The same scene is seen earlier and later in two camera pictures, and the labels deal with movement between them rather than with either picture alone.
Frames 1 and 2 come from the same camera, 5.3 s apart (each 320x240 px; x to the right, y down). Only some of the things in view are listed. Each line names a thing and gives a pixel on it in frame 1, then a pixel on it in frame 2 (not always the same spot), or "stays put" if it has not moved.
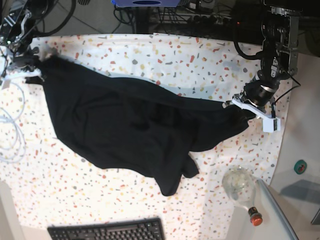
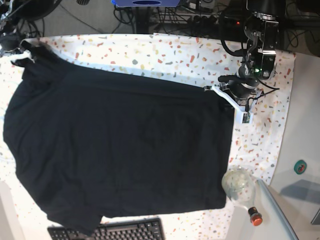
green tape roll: (300, 166) stays put
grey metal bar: (283, 220) stays put
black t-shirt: (144, 127) stays put
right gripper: (255, 98) to (238, 88)
